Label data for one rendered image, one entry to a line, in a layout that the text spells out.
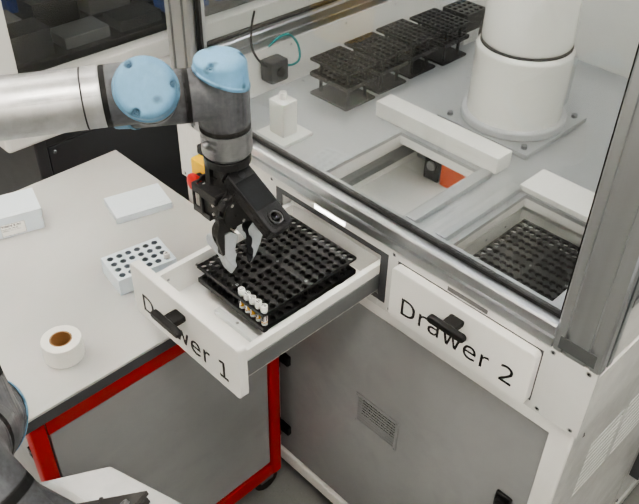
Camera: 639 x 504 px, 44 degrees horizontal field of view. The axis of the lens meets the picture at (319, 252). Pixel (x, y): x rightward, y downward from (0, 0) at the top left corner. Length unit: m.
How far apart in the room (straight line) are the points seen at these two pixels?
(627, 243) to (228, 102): 0.56
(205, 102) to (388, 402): 0.80
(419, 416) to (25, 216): 0.91
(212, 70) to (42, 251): 0.76
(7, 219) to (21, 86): 0.80
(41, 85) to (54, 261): 0.76
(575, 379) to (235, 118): 0.63
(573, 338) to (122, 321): 0.80
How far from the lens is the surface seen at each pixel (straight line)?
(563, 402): 1.29
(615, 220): 1.07
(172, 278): 1.41
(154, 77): 0.94
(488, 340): 1.28
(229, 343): 1.21
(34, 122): 0.98
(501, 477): 1.52
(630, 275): 1.09
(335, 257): 1.41
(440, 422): 1.55
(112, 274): 1.57
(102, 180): 1.90
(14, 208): 1.77
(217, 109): 1.09
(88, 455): 1.56
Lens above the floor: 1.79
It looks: 39 degrees down
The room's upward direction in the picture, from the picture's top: 1 degrees clockwise
